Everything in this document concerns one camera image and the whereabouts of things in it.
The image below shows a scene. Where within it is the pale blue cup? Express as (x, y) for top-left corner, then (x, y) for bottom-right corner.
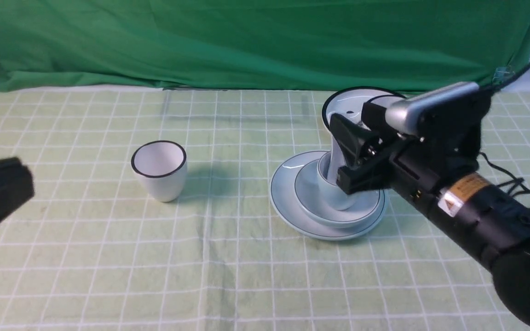
(316, 137), (378, 211)

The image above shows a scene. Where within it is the pale blue bowl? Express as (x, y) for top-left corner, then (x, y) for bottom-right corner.
(294, 160), (385, 228)

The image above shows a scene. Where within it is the green backdrop cloth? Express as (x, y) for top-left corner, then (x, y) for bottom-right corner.
(0, 0), (530, 93)

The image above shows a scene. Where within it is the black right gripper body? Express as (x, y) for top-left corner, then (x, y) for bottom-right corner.
(371, 93), (491, 191)

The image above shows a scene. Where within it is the white bowl black rim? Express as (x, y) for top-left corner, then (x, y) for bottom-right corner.
(362, 94), (406, 110)

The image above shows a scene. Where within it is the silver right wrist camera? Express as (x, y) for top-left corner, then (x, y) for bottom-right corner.
(385, 82), (480, 137)

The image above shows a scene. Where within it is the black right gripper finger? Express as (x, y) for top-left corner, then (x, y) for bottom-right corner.
(336, 154), (394, 195)
(329, 113), (387, 168)

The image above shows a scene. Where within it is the pale blue plate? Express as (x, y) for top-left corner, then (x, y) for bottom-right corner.
(269, 150), (389, 241)

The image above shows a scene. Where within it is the white plate black rim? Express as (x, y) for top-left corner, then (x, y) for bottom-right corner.
(322, 86), (406, 132)

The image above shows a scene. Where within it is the black right camera cable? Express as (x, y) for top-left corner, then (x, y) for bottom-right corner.
(477, 32), (530, 194)

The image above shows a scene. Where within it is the white cup black rim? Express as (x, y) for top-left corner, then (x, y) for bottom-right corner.
(130, 140), (188, 203)

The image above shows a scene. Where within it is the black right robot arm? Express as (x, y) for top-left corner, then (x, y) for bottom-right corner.
(323, 91), (530, 326)

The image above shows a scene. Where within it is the green checkered tablecloth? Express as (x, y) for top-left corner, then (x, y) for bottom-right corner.
(0, 90), (530, 331)

